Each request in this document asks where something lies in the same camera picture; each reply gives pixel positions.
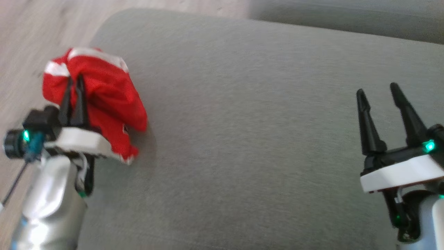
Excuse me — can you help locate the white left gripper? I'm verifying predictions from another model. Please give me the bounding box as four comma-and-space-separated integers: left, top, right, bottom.
44, 74, 113, 161

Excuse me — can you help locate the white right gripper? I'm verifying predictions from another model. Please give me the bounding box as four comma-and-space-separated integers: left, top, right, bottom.
356, 82, 444, 194

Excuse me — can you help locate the red white basketball jersey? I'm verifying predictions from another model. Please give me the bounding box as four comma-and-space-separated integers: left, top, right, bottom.
42, 47, 148, 166

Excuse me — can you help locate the small grey sofa cushion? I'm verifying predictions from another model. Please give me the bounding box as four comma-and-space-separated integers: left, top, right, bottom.
247, 0, 444, 45

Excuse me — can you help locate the large grey sofa seat cushion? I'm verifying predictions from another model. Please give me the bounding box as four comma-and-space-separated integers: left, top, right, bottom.
76, 8, 444, 250

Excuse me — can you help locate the teal cable connector plug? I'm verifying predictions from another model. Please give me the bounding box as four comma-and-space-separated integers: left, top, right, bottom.
24, 133, 46, 164

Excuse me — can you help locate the thin black cable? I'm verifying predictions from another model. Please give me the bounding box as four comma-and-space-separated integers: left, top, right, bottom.
0, 161, 29, 208

